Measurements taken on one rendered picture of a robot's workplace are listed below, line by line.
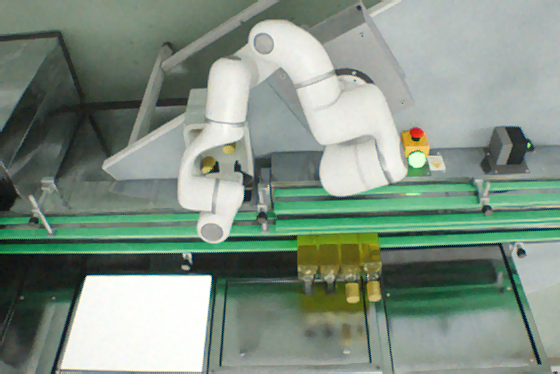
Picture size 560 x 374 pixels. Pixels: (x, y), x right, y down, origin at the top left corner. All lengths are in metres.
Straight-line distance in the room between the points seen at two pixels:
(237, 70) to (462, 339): 0.98
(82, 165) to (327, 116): 1.32
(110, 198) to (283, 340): 0.67
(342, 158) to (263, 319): 0.65
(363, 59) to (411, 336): 0.79
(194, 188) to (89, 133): 1.21
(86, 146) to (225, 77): 1.26
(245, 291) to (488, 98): 0.89
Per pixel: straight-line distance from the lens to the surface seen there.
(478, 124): 1.55
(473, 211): 1.55
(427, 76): 1.41
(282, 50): 0.96
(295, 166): 1.47
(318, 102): 0.98
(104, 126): 2.27
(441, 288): 1.63
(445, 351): 1.53
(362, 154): 1.00
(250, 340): 1.47
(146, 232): 1.53
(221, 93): 1.03
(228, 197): 1.09
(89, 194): 1.67
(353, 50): 1.19
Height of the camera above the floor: 1.87
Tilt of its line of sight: 44 degrees down
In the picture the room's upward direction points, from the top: 180 degrees counter-clockwise
